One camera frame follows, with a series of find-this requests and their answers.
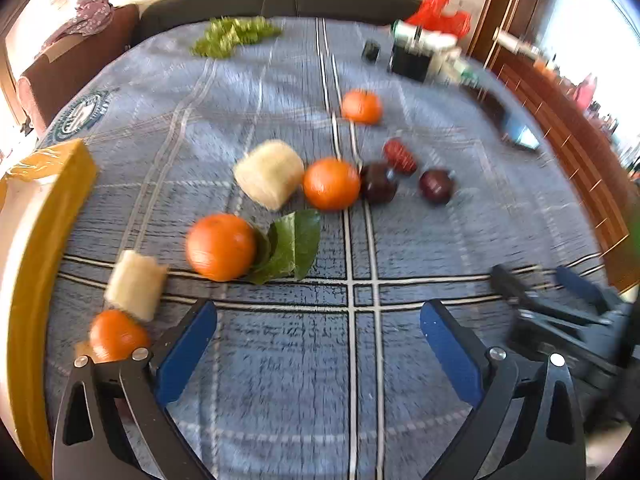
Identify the dark purple plum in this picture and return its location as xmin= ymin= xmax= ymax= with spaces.
xmin=418 ymin=168 xmax=456 ymax=206
xmin=360 ymin=161 xmax=399 ymax=206

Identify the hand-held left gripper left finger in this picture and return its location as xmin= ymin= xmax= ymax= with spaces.
xmin=52 ymin=299 xmax=219 ymax=480

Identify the black sofa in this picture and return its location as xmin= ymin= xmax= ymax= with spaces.
xmin=137 ymin=0 xmax=426 ymax=41

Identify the white green container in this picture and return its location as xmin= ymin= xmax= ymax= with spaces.
xmin=391 ymin=19 xmax=458 ymax=53

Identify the red plastic bag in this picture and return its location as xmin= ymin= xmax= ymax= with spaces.
xmin=405 ymin=0 xmax=472 ymax=38

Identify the brown armchair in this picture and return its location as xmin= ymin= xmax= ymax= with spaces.
xmin=15 ymin=4 xmax=141 ymax=136

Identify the yellow cardboard tray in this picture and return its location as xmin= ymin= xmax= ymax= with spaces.
xmin=0 ymin=139 xmax=98 ymax=480

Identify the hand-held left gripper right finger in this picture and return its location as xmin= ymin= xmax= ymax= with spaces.
xmin=420 ymin=299 xmax=587 ymax=480

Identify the cream sponge cake piece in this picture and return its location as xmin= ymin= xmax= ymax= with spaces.
xmin=104 ymin=250 xmax=169 ymax=322
xmin=233 ymin=139 xmax=306 ymax=212

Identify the orange with green leaves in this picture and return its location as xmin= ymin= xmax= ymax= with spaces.
xmin=185 ymin=208 xmax=322 ymax=286

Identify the green lettuce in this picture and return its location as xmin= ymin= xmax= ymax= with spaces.
xmin=190 ymin=16 xmax=283 ymax=59

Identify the black box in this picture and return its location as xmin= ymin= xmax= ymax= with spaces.
xmin=387 ymin=42 xmax=433 ymax=81

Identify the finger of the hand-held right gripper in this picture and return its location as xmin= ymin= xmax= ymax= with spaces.
xmin=555 ymin=266 xmax=626 ymax=311
xmin=490 ymin=264 xmax=611 ymax=326

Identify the blue black device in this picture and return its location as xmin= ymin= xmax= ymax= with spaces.
xmin=500 ymin=112 xmax=542 ymax=152

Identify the purple floral cloth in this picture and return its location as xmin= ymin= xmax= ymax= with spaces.
xmin=35 ymin=0 xmax=115 ymax=56

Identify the wooden cabinet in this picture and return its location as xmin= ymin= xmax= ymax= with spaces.
xmin=467 ymin=0 xmax=640 ymax=293

